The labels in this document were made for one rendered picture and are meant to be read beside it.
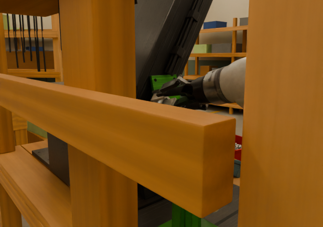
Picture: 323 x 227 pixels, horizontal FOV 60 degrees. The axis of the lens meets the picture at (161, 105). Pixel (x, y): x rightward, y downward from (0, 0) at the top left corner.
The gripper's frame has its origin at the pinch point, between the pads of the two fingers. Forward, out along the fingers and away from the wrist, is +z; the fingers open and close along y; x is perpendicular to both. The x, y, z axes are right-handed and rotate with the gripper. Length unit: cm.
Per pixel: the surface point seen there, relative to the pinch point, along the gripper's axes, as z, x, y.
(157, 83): 4.4, -6.0, 2.2
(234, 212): -15.3, 20.9, -28.9
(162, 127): -45, 31, 24
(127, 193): -17.0, 33.2, 6.7
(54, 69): 269, -97, 3
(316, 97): -58, 27, 21
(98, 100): -32, 28, 27
